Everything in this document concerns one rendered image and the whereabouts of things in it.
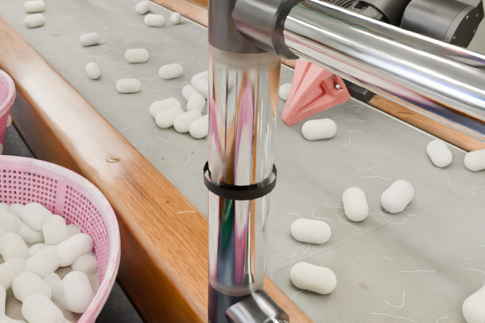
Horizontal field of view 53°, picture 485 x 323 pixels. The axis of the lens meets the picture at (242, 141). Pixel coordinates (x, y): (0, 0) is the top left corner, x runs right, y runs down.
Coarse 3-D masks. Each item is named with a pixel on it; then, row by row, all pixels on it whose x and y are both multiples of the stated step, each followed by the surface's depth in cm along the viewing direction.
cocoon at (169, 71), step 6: (162, 66) 65; (168, 66) 65; (174, 66) 65; (180, 66) 66; (162, 72) 65; (168, 72) 65; (174, 72) 65; (180, 72) 66; (162, 78) 65; (168, 78) 65
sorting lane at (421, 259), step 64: (0, 0) 99; (64, 0) 100; (128, 0) 102; (64, 64) 69; (128, 64) 70; (192, 64) 71; (128, 128) 53; (384, 128) 56; (192, 192) 44; (320, 192) 44; (448, 192) 45; (320, 256) 37; (384, 256) 37; (448, 256) 37; (320, 320) 32; (384, 320) 32; (448, 320) 32
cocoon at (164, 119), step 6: (174, 108) 54; (180, 108) 54; (162, 114) 53; (168, 114) 53; (174, 114) 53; (156, 120) 53; (162, 120) 52; (168, 120) 53; (162, 126) 53; (168, 126) 53
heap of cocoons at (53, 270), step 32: (0, 224) 38; (32, 224) 39; (64, 224) 39; (0, 256) 38; (32, 256) 36; (64, 256) 36; (0, 288) 33; (32, 288) 33; (64, 288) 33; (96, 288) 35; (0, 320) 30; (32, 320) 31; (64, 320) 32
